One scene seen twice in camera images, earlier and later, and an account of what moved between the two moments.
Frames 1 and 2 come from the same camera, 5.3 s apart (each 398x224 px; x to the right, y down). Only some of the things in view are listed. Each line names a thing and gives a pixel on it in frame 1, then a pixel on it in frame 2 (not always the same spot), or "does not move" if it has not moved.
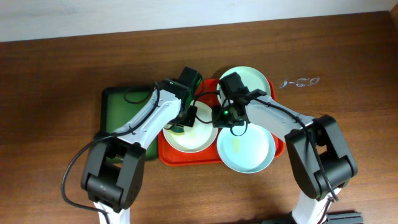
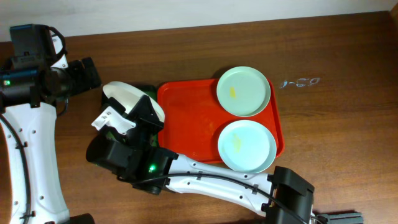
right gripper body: [224, 121] to [140, 118]
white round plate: [199, 137] to [129, 95]
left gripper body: [189, 116] to [86, 72]
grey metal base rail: [349, 218] does not move
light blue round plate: [249, 153] does not move
